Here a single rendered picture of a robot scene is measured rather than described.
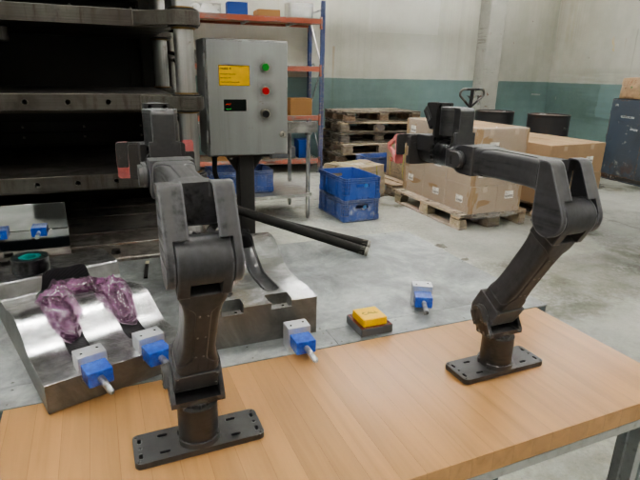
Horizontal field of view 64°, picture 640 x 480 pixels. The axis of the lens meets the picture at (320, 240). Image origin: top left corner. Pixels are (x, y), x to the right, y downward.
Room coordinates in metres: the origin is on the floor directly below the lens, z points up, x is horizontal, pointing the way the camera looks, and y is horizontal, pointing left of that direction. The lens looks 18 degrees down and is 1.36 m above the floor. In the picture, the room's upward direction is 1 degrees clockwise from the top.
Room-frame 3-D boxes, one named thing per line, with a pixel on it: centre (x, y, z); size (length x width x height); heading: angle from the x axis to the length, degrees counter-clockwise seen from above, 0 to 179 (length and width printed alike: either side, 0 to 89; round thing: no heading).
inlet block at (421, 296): (1.17, -0.26, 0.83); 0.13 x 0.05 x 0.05; 176
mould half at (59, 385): (1.01, 0.52, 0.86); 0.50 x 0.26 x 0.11; 40
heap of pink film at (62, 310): (1.01, 0.51, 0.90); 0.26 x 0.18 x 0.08; 40
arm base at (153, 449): (0.68, 0.19, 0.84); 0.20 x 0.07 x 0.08; 114
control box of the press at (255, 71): (1.96, 0.30, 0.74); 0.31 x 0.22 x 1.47; 113
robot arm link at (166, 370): (0.69, 0.19, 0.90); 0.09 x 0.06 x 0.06; 114
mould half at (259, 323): (1.23, 0.22, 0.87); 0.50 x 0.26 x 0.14; 23
